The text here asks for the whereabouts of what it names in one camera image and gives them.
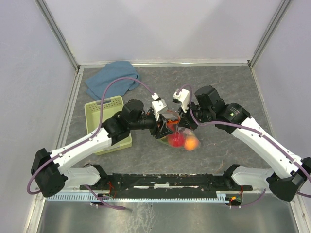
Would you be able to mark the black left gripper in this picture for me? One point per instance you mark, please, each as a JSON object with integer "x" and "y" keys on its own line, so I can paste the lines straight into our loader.
{"x": 162, "y": 131}

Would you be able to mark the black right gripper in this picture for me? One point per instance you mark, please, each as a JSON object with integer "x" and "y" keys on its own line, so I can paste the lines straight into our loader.
{"x": 184, "y": 120}

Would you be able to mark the red apple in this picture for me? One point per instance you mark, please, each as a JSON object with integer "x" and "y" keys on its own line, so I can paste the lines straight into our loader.
{"x": 176, "y": 140}

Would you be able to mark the clear zip top bag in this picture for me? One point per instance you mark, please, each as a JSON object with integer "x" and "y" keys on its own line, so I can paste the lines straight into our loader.
{"x": 185, "y": 131}

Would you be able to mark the orange peach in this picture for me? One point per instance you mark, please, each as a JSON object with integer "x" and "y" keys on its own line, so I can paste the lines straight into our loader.
{"x": 191, "y": 143}

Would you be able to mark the red pepper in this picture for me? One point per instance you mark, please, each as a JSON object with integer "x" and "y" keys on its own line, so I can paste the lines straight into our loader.
{"x": 172, "y": 127}

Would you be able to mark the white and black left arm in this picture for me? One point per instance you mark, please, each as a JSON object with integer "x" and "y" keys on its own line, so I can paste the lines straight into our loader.
{"x": 54, "y": 170}

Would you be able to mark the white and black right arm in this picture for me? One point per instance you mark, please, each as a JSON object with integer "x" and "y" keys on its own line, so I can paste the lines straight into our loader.
{"x": 287, "y": 171}

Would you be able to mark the blue cloth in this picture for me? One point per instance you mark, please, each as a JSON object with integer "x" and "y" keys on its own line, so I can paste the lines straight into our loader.
{"x": 97, "y": 84}

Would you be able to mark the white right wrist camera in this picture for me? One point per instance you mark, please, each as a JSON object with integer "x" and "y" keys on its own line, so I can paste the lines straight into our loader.
{"x": 183, "y": 97}

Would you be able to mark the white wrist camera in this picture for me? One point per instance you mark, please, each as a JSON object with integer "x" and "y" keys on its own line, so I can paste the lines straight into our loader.
{"x": 158, "y": 105}
{"x": 183, "y": 97}

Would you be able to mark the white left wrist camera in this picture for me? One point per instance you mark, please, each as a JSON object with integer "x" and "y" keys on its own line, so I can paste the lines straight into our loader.
{"x": 158, "y": 105}

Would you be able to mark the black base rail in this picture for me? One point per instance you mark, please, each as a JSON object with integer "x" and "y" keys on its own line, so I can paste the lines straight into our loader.
{"x": 167, "y": 186}

